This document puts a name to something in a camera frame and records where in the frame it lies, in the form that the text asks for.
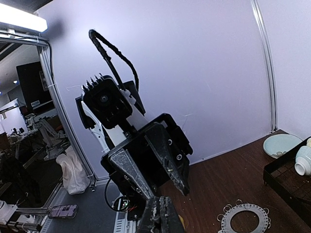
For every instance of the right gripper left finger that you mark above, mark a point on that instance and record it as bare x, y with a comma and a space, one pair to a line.
150, 221

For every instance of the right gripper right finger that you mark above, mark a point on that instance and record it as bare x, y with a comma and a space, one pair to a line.
170, 221

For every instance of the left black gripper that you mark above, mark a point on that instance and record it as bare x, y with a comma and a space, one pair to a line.
149, 158

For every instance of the grey perforated keyring disc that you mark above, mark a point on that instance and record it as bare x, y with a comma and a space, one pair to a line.
244, 217

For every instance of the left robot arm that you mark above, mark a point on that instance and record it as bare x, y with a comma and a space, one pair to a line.
107, 138

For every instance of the white bag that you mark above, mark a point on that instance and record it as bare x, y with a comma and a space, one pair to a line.
74, 177

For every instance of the light blue plate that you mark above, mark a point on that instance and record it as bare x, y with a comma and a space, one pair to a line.
279, 144

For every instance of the light blue ribbed bowl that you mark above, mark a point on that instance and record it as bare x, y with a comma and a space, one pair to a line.
303, 161

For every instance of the cream patterned bowl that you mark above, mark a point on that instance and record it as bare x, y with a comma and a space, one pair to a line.
309, 142

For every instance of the ceiling light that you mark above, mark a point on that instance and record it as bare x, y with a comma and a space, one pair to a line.
13, 16

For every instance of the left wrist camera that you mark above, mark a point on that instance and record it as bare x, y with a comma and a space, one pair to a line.
109, 103

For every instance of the black wire dish rack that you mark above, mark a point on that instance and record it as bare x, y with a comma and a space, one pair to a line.
294, 189

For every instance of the left aluminium frame post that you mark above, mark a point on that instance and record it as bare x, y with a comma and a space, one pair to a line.
268, 62

